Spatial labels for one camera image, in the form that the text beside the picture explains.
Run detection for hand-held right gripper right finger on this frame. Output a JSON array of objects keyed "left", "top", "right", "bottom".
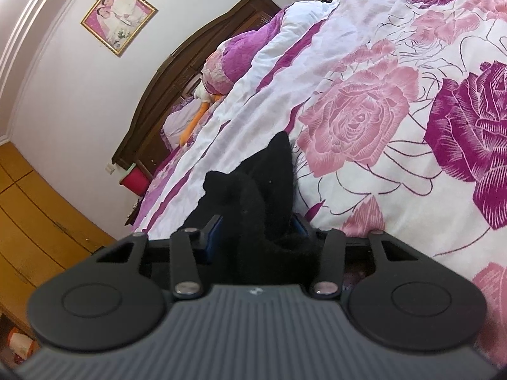
[{"left": 291, "top": 214, "right": 421, "bottom": 300}]

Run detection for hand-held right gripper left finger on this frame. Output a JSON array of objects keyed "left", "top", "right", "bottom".
[{"left": 95, "top": 214, "right": 223, "bottom": 300}]

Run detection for black pants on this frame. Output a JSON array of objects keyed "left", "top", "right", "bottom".
[{"left": 185, "top": 130, "right": 322, "bottom": 286}]

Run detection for red plastic bucket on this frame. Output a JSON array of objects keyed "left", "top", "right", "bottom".
[{"left": 120, "top": 167, "right": 151, "bottom": 197}]

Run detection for light purple pillow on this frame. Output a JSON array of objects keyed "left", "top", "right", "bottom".
[{"left": 160, "top": 101, "right": 203, "bottom": 152}]

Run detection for white orange plush toy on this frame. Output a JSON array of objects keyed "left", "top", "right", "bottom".
[{"left": 179, "top": 86, "right": 223, "bottom": 145}]

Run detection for floral purple white quilt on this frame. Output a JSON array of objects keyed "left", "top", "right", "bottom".
[{"left": 132, "top": 0, "right": 507, "bottom": 367}]

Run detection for brown wooden wardrobe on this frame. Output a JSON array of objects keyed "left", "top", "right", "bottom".
[{"left": 0, "top": 142, "right": 119, "bottom": 339}]

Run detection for folded purple floral blanket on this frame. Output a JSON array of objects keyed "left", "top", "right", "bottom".
[{"left": 201, "top": 10, "right": 286, "bottom": 96}]

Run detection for dark wooden headboard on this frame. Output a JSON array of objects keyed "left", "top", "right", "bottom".
[{"left": 112, "top": 0, "right": 283, "bottom": 172}]

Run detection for white orange box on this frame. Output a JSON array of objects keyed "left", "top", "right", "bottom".
[{"left": 7, "top": 330, "right": 37, "bottom": 362}]

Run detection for gold framed wall picture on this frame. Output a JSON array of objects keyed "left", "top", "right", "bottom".
[{"left": 81, "top": 0, "right": 158, "bottom": 57}]

